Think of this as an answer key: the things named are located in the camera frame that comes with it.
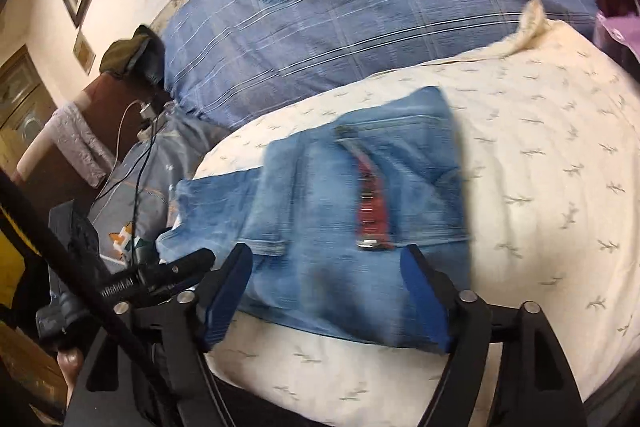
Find pale lace cloth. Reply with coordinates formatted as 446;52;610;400
47;102;117;188

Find thick black gripper cable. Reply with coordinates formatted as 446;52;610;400
0;172;166;408

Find grey cartoon-print pillow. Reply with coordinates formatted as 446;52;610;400
87;112;231;268

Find cream leaf-print blanket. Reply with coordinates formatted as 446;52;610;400
192;0;640;427

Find thin black charging cable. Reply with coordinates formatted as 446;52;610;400
131;107;168;258

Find wooden cabinet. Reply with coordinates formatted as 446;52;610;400
0;44;57;178

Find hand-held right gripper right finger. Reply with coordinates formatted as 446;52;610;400
400;244;588;427

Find person's left hand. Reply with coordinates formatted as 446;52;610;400
56;348;83;408

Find yellow cloth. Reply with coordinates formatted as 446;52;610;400
0;202;42;310

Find purple floral garment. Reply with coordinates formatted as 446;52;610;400
595;0;640;82

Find blue denim pants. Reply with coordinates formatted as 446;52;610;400
156;86;473;350

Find small framed wall picture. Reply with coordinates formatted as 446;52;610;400
72;31;97;74

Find brown wooden headboard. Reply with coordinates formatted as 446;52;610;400
15;72;171;208

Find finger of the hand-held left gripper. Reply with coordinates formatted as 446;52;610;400
137;249;216;307

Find blue plaid quilt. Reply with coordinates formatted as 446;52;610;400
162;0;598;132

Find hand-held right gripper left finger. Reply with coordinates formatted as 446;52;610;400
65;243;253;427

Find olive green cap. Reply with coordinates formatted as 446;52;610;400
99;26;166;88

